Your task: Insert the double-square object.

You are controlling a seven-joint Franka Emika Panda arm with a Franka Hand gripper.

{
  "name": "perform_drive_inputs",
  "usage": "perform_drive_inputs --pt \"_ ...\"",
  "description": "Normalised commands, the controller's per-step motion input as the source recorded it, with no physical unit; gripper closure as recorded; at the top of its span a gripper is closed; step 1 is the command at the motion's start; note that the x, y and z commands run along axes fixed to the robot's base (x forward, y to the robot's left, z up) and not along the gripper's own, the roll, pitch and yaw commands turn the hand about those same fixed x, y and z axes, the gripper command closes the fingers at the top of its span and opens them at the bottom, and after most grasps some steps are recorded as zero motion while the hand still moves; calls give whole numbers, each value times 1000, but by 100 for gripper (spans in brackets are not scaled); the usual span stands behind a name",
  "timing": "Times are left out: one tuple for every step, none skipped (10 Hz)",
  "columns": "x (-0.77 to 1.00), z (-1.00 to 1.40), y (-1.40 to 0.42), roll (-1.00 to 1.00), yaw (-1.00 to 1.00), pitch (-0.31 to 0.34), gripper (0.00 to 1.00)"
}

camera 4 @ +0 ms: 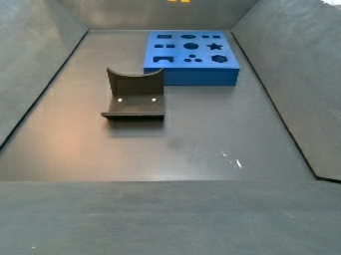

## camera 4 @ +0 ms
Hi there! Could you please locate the yellow marking on back wall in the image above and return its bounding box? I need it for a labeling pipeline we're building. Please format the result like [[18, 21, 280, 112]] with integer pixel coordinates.
[[168, 0, 192, 3]]

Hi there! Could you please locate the black curved holder stand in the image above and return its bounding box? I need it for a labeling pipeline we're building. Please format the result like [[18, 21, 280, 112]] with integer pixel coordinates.
[[102, 69, 166, 120]]

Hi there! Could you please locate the blue shape-sorter block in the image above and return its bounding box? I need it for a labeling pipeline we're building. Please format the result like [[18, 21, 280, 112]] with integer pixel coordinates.
[[145, 31, 240, 86]]

